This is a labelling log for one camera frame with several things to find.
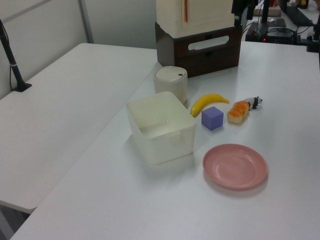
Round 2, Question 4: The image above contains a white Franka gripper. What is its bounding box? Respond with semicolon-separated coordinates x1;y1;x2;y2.
231;0;259;27

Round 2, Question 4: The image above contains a purple foam cube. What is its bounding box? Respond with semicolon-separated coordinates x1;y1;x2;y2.
201;106;224;131

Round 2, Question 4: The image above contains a pink plastic plate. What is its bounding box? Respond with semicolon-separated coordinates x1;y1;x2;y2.
202;143;268;191

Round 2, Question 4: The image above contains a black upright stand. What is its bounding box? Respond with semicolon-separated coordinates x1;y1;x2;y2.
260;0;272;25

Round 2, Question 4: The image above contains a black electronics box red light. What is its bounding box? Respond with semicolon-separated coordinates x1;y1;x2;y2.
244;22;296;45

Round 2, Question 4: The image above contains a white microwave oven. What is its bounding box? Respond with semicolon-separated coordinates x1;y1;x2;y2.
154;21;243;79

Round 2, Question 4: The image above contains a small panda figurine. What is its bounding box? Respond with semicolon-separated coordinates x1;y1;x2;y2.
243;96;264;111

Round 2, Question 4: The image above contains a yellow toy banana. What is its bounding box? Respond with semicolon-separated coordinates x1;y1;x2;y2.
190;93;230;116

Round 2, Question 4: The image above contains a toy bread loaf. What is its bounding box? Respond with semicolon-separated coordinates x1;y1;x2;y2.
226;100;251;124

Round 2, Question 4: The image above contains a small white lidded bin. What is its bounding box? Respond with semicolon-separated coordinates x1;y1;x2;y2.
153;65;189;106

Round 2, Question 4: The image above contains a cream open storage box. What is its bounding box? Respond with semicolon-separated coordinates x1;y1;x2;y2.
125;91;197;165

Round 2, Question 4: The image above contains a black clamp bracket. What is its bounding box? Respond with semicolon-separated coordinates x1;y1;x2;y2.
304;21;320;53

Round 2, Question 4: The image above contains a black camera stand pole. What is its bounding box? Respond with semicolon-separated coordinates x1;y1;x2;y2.
0;18;33;93

